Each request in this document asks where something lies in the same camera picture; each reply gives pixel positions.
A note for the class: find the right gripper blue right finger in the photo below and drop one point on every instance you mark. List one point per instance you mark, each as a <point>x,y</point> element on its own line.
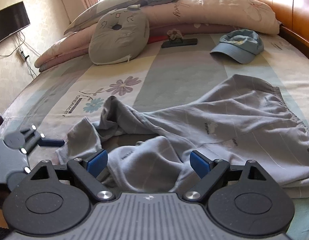
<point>212,174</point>

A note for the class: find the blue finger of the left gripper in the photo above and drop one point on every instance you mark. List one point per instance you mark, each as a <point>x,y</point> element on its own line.
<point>45,142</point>

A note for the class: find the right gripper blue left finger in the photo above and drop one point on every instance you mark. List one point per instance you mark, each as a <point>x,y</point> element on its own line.
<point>85,172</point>

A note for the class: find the grey striped pants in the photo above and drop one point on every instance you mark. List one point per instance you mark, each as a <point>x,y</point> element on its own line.
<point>242,118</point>

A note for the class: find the white power strip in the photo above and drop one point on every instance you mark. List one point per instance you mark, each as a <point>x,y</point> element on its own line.
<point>22,55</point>

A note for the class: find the blue baseball cap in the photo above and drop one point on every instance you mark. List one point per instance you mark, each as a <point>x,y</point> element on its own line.
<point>241,45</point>

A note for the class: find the grey cat face cushion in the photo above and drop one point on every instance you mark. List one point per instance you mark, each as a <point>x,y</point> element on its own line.
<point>119,36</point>

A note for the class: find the black phone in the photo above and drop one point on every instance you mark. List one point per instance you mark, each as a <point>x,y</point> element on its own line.
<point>179,42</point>

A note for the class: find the pink folded quilt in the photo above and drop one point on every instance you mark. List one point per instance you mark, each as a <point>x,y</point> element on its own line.
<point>189,16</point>

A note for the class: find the grey patterned pillow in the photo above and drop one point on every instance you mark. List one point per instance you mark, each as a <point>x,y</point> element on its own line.
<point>92,15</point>

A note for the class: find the wall mounted television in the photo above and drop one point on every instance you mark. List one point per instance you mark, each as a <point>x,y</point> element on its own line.
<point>13,19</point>

